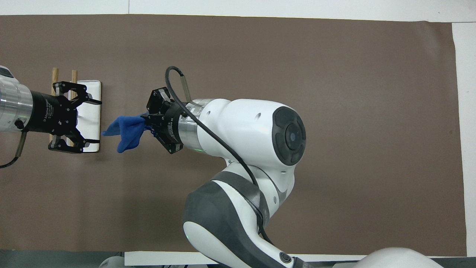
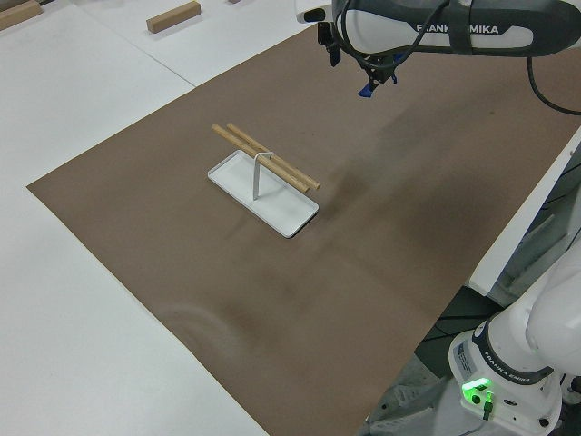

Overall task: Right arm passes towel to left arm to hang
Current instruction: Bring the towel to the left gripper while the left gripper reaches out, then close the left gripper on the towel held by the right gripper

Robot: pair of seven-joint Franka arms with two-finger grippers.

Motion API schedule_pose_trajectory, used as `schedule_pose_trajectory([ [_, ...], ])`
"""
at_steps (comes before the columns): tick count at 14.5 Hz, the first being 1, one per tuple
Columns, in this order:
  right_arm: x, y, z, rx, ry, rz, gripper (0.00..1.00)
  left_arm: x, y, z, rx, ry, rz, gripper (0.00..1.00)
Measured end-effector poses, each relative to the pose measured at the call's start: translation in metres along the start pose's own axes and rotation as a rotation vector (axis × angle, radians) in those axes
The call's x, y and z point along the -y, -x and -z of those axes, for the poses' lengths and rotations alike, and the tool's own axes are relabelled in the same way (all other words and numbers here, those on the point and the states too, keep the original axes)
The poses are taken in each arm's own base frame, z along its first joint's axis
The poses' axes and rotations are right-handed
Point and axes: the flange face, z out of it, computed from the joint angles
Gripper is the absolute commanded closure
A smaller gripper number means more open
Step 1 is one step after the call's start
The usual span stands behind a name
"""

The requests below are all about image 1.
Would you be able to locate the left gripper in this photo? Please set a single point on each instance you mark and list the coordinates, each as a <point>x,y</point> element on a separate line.
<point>48,113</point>

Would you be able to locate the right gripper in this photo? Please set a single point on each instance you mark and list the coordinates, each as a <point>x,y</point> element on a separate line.
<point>171,126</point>

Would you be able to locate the blue towel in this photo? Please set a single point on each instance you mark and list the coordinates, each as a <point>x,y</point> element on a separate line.
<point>128,130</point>

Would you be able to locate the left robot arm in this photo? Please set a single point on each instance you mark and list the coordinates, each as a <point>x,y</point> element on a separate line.
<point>13,106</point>

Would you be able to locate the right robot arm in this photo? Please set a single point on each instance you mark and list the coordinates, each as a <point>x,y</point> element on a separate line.
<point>245,126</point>

